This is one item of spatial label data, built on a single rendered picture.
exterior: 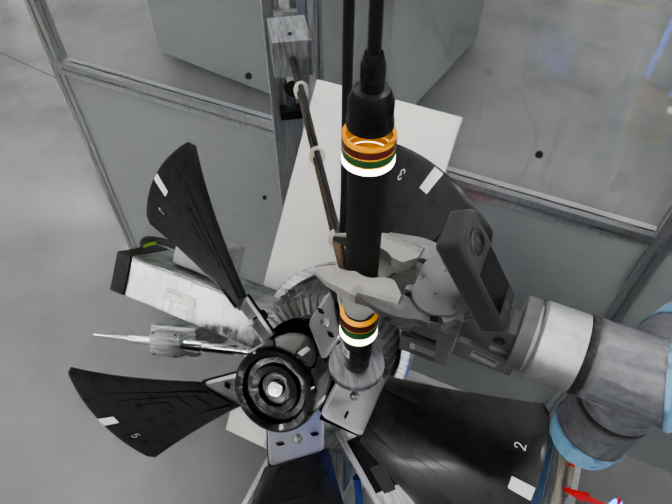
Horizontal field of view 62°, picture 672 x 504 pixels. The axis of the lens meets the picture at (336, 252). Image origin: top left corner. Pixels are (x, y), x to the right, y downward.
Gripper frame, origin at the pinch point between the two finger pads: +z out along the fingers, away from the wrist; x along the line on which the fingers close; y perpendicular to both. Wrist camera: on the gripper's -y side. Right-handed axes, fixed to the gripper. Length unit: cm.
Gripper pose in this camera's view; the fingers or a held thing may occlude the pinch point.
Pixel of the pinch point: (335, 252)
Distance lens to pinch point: 56.4
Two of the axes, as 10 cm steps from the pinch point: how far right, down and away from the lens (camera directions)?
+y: -0.1, 6.4, 7.6
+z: -9.1, -3.2, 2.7
